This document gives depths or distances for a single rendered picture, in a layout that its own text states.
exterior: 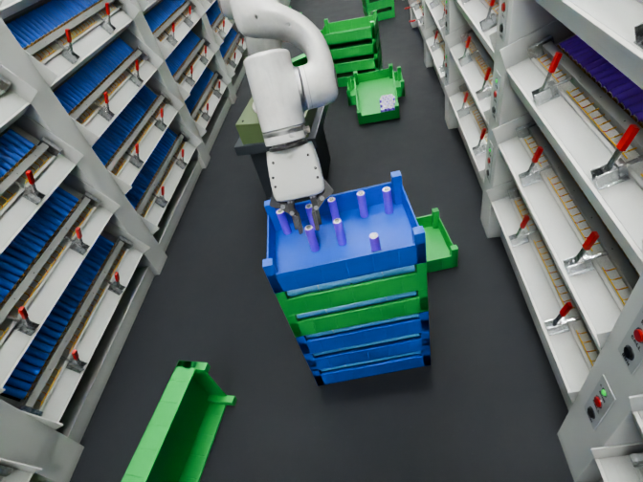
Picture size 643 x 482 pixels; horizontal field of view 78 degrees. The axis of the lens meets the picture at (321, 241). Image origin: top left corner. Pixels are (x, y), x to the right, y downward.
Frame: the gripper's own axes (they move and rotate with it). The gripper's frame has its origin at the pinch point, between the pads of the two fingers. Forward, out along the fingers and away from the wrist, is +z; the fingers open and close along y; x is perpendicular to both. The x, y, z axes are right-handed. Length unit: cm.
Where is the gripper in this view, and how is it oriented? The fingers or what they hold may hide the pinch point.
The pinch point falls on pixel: (307, 221)
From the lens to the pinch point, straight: 80.5
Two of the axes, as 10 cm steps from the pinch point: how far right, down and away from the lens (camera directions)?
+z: 2.2, 9.2, 3.1
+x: -0.1, 3.2, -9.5
